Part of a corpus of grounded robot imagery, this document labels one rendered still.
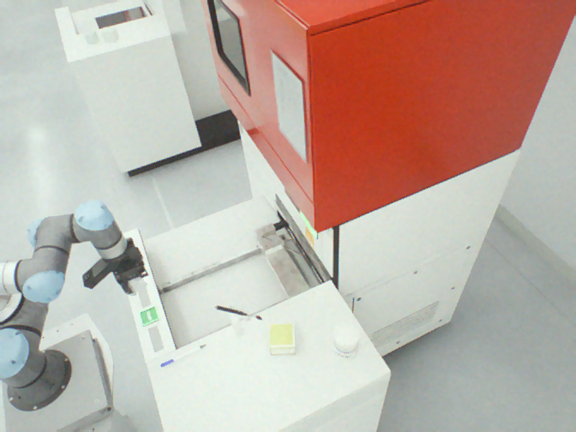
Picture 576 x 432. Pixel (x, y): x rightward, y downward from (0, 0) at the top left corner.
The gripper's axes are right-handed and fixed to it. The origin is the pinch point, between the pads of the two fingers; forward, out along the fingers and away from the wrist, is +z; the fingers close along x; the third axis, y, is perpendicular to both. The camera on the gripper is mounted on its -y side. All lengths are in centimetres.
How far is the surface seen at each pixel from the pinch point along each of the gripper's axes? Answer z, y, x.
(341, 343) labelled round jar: 5, 48, -40
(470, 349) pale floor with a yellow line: 111, 131, -30
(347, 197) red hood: -22, 64, -15
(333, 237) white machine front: -8, 59, -15
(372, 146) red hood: -37, 70, -15
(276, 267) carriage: 23, 46, 3
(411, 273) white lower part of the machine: 34, 93, -15
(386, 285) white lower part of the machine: 35, 82, -15
